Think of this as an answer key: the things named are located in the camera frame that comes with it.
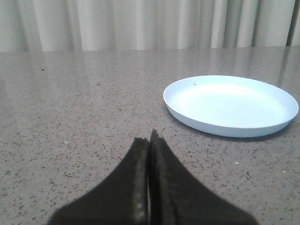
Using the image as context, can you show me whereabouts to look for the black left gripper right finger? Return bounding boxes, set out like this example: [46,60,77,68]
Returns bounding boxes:
[149,130,258,225]

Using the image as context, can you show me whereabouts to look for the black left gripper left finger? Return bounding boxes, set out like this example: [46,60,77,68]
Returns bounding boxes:
[48,138,149,225]

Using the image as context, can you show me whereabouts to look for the light blue round plate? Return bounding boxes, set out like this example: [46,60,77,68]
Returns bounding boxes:
[163,75,299,138]

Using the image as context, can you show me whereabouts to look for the white pleated curtain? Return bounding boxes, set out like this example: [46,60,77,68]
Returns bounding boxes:
[0,0,300,52]

